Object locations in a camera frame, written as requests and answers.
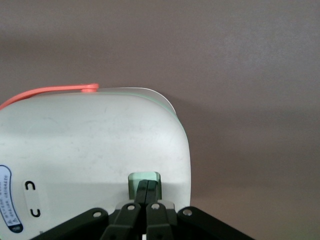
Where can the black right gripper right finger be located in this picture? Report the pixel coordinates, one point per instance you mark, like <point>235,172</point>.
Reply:
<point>160,222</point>

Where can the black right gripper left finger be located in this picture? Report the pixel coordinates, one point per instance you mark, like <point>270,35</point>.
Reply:
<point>125,220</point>

